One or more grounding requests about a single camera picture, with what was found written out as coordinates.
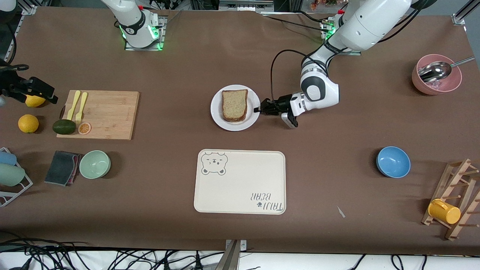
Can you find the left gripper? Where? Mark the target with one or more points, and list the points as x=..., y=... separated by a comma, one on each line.
x=282, y=102

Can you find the bread slice with plain face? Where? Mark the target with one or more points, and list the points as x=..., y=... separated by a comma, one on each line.
x=234, y=105

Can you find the white round plate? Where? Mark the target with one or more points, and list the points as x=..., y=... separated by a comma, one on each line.
x=217, y=112

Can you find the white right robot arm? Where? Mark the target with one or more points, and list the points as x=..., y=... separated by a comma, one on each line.
x=135, y=22

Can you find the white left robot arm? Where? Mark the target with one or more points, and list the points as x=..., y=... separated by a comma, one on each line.
x=371, y=22

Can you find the yellow lemon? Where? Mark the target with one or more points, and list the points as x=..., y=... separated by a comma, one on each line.
x=34, y=102

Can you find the round yellow-orange citrus fruit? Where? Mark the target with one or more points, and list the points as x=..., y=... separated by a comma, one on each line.
x=28, y=123

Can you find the yellow plastic knife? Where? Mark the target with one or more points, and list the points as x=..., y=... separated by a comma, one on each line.
x=74, y=105

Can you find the bread slice under egg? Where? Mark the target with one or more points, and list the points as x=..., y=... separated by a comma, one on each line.
x=235, y=120

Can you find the yellow plastic fork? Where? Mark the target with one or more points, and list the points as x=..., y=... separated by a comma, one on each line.
x=81, y=107

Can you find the green avocado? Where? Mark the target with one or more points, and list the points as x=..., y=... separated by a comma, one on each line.
x=64, y=126

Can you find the orange slice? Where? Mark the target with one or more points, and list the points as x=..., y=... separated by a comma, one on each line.
x=84, y=128

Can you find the light blue cup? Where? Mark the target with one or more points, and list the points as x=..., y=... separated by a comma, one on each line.
x=6, y=158

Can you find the wooden cutting board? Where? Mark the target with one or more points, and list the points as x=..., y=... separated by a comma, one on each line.
x=112, y=116

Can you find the dark grey cloth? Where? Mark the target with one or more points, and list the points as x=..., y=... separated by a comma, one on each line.
x=60, y=168

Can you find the pale green cup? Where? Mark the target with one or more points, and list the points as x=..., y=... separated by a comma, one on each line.
x=10, y=175

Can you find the cream tray with bear print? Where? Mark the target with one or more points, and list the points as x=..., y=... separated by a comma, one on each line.
x=240, y=187

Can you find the pale green bowl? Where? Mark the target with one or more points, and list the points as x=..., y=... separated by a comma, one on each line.
x=94, y=164

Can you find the grey tape scrap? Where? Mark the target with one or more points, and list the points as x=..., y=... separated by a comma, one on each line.
x=341, y=212

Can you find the blue bowl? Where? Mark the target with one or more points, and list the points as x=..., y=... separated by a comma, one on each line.
x=393, y=162

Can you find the pink bowl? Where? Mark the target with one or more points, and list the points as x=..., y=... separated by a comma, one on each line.
x=418, y=84

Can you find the grey angled bar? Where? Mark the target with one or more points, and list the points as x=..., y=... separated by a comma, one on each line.
x=229, y=258

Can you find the metal scoop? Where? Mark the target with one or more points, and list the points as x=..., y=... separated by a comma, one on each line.
x=435, y=71

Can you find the wooden mug rack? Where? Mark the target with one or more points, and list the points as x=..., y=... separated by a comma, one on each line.
x=455, y=176

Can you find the yellow mug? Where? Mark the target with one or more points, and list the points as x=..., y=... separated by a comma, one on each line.
x=444, y=212

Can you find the aluminium corner bracket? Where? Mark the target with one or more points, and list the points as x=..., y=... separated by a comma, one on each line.
x=28, y=9
x=459, y=18

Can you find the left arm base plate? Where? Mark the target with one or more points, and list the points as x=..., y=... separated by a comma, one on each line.
x=352, y=53

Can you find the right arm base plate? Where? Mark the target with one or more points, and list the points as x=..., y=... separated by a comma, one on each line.
x=144, y=48

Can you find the metal edge bracket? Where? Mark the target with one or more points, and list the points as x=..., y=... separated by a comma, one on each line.
x=243, y=245

